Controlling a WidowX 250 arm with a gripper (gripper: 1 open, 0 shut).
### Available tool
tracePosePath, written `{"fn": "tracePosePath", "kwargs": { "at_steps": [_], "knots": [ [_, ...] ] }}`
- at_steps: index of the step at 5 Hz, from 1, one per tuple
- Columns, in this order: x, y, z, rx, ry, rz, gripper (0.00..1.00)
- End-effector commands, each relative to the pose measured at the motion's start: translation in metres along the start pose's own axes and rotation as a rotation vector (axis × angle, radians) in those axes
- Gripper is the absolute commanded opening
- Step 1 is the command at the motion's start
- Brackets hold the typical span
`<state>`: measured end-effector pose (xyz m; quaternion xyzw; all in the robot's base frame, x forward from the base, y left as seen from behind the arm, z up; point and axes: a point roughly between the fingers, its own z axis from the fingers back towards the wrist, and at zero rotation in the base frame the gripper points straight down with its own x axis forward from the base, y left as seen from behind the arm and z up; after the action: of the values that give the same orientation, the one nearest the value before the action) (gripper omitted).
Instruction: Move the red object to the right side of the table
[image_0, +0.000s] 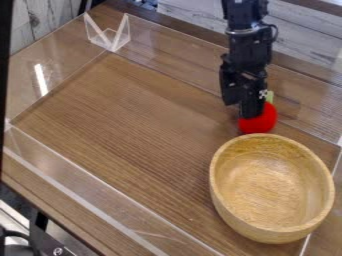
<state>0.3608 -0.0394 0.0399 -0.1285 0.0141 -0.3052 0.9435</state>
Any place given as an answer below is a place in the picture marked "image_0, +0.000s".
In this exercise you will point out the light wooden bowl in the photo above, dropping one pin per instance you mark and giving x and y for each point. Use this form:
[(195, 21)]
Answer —
[(272, 188)]

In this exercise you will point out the black metal table frame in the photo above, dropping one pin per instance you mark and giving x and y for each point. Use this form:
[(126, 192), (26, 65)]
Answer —
[(39, 237)]

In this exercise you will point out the clear acrylic corner bracket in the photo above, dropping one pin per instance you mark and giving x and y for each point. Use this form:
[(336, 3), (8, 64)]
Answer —
[(110, 39)]

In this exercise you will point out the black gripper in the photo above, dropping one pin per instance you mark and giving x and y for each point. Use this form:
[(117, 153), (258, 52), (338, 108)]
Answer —
[(250, 46)]

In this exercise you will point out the clear acrylic tray wall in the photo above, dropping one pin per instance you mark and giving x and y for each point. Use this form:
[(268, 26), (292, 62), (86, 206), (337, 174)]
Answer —
[(113, 133)]

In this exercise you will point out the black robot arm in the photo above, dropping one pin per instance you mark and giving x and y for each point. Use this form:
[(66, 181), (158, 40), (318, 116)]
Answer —
[(245, 14)]

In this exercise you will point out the red felt strawberry toy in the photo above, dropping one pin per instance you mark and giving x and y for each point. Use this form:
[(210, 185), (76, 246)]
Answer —
[(262, 123)]

